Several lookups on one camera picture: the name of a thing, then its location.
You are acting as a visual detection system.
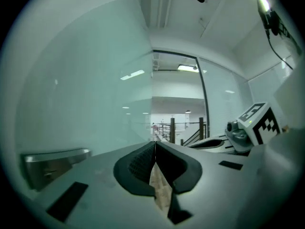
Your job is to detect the silver metal door handle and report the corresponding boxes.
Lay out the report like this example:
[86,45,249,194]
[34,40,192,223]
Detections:
[20,148,92,192]

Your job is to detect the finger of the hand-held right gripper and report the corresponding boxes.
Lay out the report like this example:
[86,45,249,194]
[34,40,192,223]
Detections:
[187,141,234,154]
[190,134,227,146]

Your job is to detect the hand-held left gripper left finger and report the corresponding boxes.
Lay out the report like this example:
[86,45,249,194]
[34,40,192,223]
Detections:
[32,141,168,229]

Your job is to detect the dark metal stair railing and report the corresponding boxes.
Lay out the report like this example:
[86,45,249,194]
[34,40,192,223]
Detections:
[152,122,205,146]

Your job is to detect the frosted glass door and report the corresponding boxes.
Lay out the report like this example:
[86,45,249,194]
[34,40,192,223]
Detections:
[14,0,153,169]

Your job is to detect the white ceiling pipes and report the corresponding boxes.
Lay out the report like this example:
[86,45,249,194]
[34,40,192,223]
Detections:
[142,0,174,30]

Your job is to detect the brown wooden railing post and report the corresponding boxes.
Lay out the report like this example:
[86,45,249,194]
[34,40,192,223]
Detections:
[170,117,176,144]
[199,117,207,140]

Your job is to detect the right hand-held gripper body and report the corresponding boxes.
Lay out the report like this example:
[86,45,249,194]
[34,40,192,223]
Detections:
[224,102,282,155]

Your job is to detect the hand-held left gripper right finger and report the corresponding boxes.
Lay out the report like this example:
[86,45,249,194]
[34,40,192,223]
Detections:
[155,141,259,226]

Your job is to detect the black cable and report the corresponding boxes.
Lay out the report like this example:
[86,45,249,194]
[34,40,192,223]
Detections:
[266,32,294,70]

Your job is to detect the rectangular ceiling light panel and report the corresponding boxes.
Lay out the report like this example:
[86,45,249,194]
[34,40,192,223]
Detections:
[177,64,200,73]

